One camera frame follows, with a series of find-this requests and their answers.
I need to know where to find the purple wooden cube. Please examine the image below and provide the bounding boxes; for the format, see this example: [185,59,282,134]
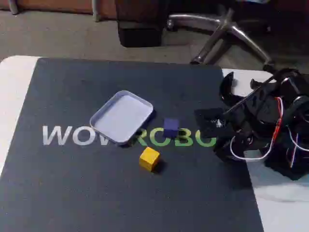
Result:
[163,118,180,138]

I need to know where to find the yellow wooden cube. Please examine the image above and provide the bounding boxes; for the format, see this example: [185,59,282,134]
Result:
[139,146,161,173]

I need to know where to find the white rectangular metal tray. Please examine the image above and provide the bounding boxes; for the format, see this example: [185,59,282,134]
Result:
[89,90,155,147]

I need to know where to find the chrome office chair base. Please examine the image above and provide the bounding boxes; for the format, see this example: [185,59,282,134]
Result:
[166,6,276,72]

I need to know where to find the black WOWROBO desk mat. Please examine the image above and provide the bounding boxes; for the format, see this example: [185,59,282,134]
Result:
[0,57,265,232]

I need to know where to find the dark brown cabinet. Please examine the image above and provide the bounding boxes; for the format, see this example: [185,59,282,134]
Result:
[115,0,169,48]

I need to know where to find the grey metal furniture leg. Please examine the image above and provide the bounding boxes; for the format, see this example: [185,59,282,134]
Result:
[92,0,102,23]
[6,0,19,15]

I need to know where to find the brown wooden furniture panel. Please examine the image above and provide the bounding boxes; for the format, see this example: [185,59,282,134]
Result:
[0,0,117,21]

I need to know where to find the white wire loop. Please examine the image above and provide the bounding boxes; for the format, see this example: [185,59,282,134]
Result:
[230,136,267,162]

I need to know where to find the black camera cable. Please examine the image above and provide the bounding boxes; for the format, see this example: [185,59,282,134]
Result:
[222,72,282,116]

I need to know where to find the red white servo wire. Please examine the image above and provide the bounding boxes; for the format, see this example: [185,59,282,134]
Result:
[272,96,284,144]

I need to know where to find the black square camera board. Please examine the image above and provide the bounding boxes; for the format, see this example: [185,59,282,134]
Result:
[194,107,234,139]

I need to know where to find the white red base wires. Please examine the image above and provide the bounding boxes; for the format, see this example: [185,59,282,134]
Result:
[286,130,309,169]

